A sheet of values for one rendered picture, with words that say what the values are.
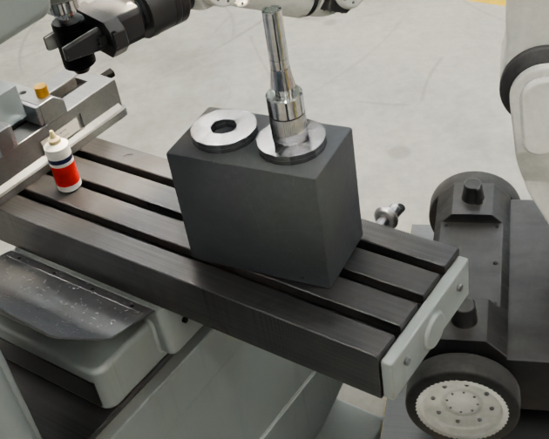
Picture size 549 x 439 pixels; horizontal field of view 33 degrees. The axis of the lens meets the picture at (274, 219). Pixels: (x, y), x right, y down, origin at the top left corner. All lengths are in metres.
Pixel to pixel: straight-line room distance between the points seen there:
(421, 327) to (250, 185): 0.29
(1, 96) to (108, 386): 0.51
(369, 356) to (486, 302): 0.57
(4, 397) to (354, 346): 0.43
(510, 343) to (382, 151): 1.56
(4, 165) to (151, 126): 1.97
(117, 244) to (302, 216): 0.35
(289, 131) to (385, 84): 2.38
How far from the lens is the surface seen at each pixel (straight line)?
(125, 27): 1.35
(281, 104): 1.13
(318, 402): 1.99
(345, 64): 3.68
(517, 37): 1.48
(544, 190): 1.64
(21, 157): 1.58
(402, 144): 3.18
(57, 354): 1.43
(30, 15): 1.14
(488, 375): 1.62
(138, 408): 1.46
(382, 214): 2.00
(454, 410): 1.71
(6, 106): 1.58
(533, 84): 1.46
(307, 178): 1.13
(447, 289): 1.25
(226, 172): 1.19
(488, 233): 1.88
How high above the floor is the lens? 1.80
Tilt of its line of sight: 38 degrees down
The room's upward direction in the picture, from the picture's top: 10 degrees counter-clockwise
